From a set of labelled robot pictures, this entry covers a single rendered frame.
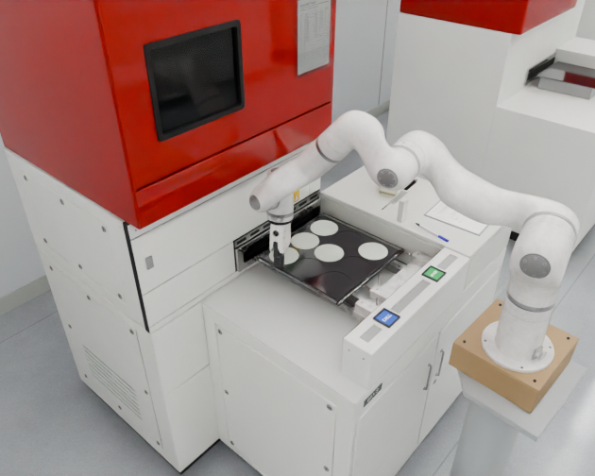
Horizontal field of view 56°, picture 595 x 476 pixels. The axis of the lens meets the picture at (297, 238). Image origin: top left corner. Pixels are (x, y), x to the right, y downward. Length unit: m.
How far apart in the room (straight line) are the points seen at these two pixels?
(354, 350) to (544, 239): 0.56
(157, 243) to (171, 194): 0.18
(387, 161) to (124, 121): 0.62
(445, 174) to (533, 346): 0.51
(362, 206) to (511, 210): 0.75
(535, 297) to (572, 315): 1.85
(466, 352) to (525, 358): 0.15
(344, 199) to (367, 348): 0.75
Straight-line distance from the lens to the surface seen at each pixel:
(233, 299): 1.87
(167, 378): 1.97
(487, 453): 1.92
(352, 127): 1.46
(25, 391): 2.93
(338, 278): 1.82
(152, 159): 1.46
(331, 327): 1.76
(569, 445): 2.73
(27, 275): 3.35
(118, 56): 1.34
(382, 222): 2.01
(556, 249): 1.36
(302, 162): 1.59
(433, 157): 1.47
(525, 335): 1.58
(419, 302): 1.67
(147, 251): 1.63
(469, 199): 1.41
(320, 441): 1.83
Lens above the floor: 2.05
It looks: 35 degrees down
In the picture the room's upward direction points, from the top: straight up
